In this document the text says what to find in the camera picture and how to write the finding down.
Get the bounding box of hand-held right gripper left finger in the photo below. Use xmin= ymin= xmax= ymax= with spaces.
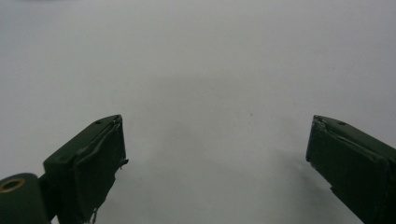
xmin=38 ymin=114 xmax=130 ymax=224

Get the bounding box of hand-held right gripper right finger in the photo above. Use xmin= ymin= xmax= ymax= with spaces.
xmin=305 ymin=115 xmax=396 ymax=224

